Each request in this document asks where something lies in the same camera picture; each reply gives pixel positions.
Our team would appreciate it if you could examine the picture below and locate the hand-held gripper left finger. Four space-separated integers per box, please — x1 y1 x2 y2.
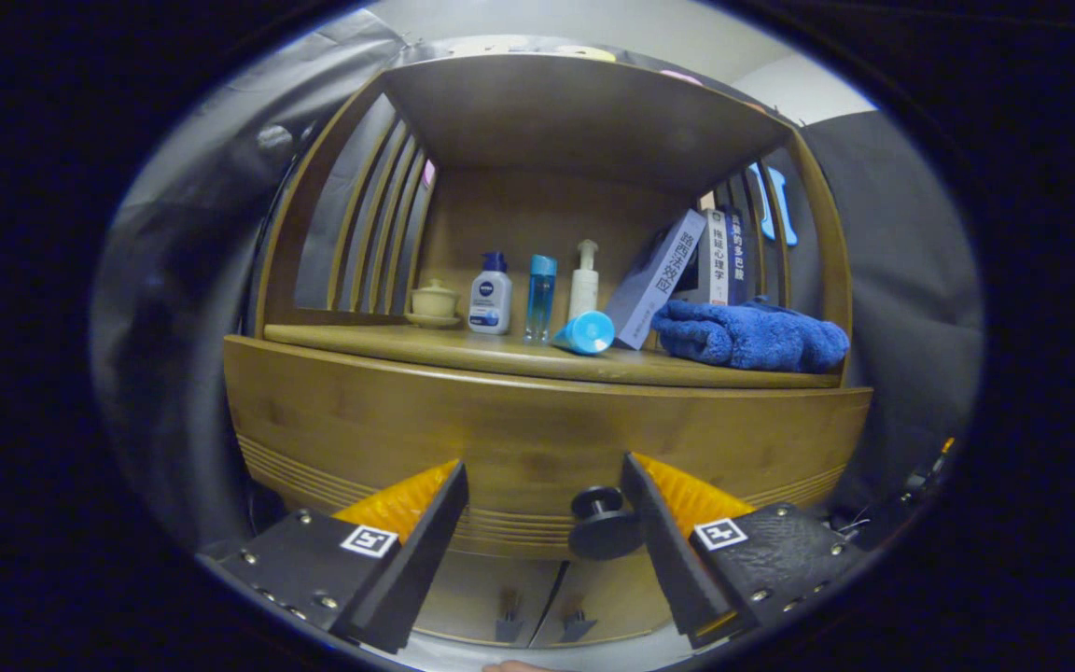
197 459 469 656

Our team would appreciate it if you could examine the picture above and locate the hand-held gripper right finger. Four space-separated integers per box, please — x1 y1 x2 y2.
620 453 867 651

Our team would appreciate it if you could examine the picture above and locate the black drawer knob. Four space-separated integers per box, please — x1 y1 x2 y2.
567 485 646 562

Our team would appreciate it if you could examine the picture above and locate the wooden drawer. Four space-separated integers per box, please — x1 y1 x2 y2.
223 336 874 561

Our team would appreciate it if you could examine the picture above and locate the blue tube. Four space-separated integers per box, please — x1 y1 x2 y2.
551 311 616 357

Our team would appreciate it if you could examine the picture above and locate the wooden cabinet door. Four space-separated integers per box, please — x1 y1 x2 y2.
530 551 674 648
412 551 565 648

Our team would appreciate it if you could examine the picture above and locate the wooden countertop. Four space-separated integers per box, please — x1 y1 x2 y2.
262 322 842 390

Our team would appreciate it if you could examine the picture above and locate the wooden cabinet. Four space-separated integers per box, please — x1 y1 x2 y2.
223 53 874 650

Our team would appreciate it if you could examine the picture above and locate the blue towel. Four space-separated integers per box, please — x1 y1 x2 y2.
651 297 851 374

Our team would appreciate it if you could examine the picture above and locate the beige lidded teacup with saucer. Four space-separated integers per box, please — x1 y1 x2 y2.
404 279 462 329

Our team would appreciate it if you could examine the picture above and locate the white bottle with blue cap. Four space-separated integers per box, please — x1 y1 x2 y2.
468 251 513 336

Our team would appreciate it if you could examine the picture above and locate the black device with orange tip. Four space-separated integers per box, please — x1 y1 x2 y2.
892 437 956 524

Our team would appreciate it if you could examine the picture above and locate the lavender book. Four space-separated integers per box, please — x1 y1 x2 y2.
605 208 708 351

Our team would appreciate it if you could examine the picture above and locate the clear blue bottle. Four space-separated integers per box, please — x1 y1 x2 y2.
524 255 558 345

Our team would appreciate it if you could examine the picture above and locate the white pump bottle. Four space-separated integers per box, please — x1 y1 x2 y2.
567 239 600 320

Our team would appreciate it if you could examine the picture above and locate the white spine book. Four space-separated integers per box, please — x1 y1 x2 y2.
673 209 731 306

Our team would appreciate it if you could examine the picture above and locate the dark blue spine book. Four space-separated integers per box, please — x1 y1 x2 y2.
727 207 747 306

